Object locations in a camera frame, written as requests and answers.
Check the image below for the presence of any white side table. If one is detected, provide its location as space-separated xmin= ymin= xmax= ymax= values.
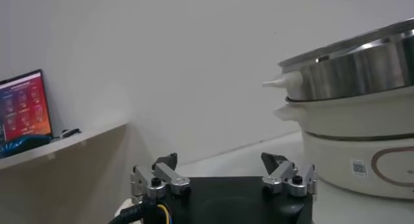
xmin=0 ymin=121 xmax=129 ymax=224

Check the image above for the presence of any white electric cooker base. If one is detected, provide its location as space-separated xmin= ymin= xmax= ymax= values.
xmin=273 ymin=85 xmax=414 ymax=201

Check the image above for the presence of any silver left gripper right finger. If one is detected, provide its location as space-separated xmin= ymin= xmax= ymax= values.
xmin=261 ymin=152 xmax=320 ymax=197

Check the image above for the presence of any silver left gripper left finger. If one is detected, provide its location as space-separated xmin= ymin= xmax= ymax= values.
xmin=130 ymin=152 xmax=191 ymax=204

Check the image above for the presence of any small black device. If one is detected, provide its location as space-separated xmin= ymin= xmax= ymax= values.
xmin=60 ymin=128 xmax=82 ymax=139

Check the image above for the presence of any blue computer mouse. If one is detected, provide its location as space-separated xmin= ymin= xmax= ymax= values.
xmin=0 ymin=135 xmax=52 ymax=159

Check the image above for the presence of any black laptop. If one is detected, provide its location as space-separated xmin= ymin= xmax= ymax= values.
xmin=0 ymin=69 xmax=53 ymax=145

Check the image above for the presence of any stainless steel steamer basket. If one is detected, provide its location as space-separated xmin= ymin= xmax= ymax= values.
xmin=262 ymin=17 xmax=414 ymax=102

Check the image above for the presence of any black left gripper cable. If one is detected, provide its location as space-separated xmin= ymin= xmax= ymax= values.
xmin=108 ymin=201 xmax=148 ymax=224

